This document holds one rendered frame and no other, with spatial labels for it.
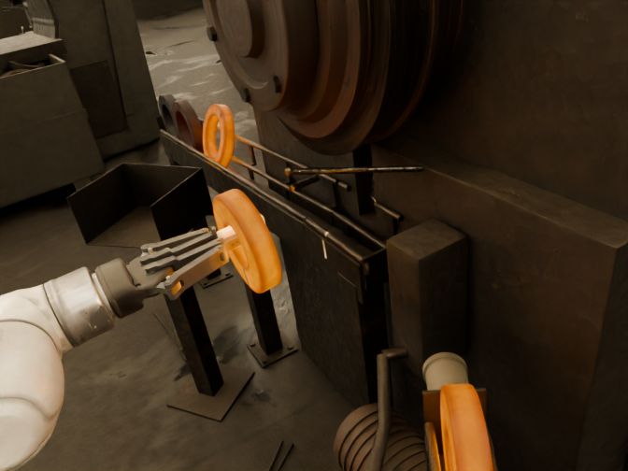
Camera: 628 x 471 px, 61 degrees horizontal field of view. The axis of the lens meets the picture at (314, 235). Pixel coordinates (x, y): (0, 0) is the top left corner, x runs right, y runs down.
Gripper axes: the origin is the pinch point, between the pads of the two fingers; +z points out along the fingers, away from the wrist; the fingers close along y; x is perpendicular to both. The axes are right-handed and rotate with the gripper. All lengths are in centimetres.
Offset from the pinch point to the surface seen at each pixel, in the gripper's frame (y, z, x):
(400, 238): 11.3, 19.3, -5.4
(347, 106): 5.0, 17.5, 14.2
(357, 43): 8.9, 17.9, 22.7
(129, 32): -302, 52, -13
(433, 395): 30.4, 8.0, -13.2
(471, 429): 40.1, 4.8, -6.6
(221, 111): -76, 26, -7
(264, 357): -62, 12, -84
